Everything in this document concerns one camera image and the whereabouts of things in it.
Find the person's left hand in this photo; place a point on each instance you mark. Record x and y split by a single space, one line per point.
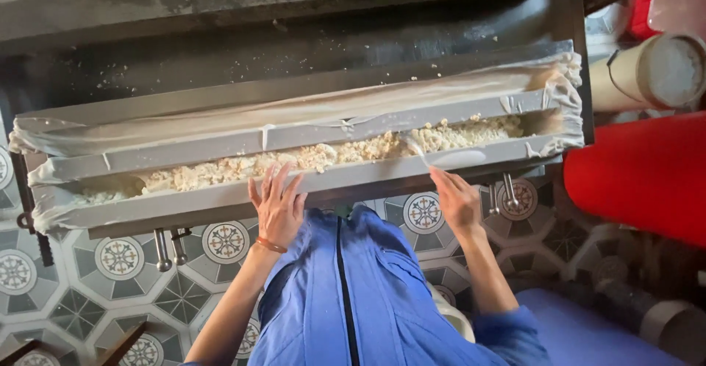
278 217

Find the person's right hand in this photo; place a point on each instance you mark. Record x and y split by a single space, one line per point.
460 206

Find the person's right fingers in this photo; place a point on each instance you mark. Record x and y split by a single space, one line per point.
445 181

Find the long grey mould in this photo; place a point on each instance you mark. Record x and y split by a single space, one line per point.
342 176

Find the crumbly pale curd filling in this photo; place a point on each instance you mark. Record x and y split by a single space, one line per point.
331 154

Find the white plastic basin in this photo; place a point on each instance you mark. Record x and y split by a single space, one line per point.
455 313

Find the blue zip jacket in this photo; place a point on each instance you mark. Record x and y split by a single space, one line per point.
375 300

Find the red plastic tub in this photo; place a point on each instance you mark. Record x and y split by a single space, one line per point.
640 173

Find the blue plastic stool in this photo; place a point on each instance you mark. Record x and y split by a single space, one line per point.
584 333

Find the cream plastic bucket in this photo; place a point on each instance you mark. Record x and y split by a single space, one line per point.
656 71

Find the grey pipe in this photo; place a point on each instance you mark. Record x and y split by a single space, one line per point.
651 305

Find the dark metal workbench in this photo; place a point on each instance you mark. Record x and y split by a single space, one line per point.
220 35

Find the pink translucent container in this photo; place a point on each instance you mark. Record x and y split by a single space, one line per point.
675 2

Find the brown wooden bar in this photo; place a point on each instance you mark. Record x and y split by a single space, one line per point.
19 354
122 345

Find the black threaded rod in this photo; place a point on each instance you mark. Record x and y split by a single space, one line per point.
38 233

